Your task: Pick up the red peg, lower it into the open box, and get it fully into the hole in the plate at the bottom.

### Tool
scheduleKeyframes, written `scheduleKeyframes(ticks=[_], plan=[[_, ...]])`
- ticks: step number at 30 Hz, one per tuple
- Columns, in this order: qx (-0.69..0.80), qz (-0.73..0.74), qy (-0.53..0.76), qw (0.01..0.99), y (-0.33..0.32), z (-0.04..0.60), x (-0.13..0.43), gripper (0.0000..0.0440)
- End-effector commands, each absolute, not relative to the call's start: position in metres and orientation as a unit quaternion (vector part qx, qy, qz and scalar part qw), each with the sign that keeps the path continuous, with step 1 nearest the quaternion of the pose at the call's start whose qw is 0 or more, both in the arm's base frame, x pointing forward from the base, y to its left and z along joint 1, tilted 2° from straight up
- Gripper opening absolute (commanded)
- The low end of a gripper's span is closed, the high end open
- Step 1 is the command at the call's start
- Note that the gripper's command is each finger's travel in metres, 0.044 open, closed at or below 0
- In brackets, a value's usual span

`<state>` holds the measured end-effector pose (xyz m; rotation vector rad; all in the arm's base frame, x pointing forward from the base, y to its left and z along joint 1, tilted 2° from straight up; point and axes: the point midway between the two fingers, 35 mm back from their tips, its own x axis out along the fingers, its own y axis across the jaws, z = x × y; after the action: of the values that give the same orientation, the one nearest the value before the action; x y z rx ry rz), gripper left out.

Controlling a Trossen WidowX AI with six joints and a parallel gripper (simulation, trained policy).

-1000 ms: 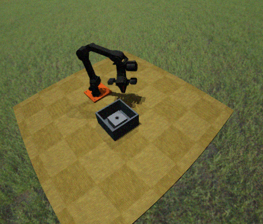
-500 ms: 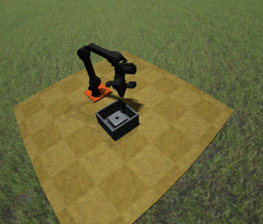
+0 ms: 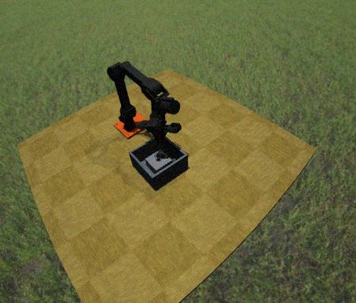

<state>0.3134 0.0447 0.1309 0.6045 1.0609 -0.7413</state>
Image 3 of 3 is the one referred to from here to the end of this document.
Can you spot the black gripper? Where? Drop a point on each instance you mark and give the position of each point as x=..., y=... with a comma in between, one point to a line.
x=172, y=128

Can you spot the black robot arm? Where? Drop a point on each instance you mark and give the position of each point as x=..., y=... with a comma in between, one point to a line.
x=150, y=88

